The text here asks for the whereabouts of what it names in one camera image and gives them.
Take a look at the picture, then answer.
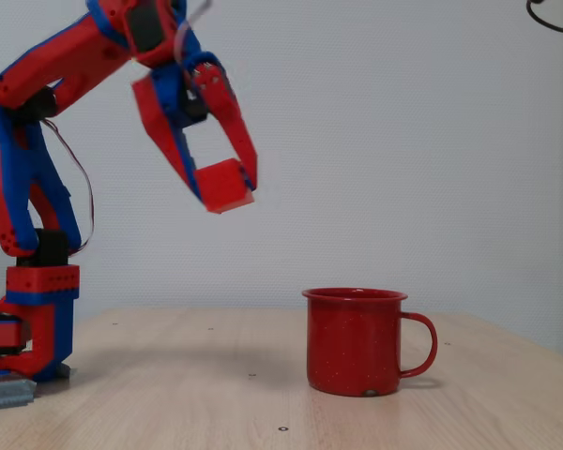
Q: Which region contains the red cube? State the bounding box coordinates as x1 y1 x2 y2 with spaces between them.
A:
192 157 256 215

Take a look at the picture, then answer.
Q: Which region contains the red enamel mug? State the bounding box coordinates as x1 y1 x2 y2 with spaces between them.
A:
301 287 439 398

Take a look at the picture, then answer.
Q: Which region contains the grey metal table clamp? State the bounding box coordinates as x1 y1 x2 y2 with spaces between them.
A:
0 374 38 412

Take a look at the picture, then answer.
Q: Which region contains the red white black servo cable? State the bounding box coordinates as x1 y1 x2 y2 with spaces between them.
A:
172 0 214 95
41 117 97 259

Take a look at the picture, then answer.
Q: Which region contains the black hanging cable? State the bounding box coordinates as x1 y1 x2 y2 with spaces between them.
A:
525 0 563 36

